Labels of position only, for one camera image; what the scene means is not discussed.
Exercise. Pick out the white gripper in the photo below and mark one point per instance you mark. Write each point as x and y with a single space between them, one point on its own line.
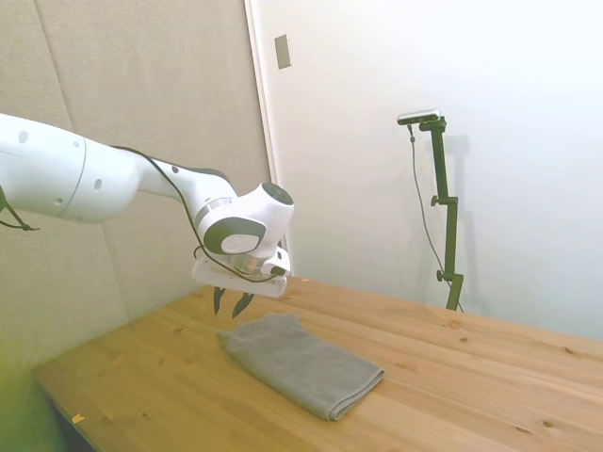
226 279

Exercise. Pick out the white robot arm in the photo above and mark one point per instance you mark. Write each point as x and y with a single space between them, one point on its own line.
56 174

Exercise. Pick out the gray folded towel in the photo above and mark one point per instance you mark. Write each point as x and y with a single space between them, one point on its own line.
301 367

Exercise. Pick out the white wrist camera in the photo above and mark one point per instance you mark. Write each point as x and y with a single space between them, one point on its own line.
278 263

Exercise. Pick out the black camera stand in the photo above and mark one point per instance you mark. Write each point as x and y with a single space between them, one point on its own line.
445 198

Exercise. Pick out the gray wall plate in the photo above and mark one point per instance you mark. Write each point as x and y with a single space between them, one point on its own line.
282 52

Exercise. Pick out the gray stereo camera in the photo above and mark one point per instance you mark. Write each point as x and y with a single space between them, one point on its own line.
419 116

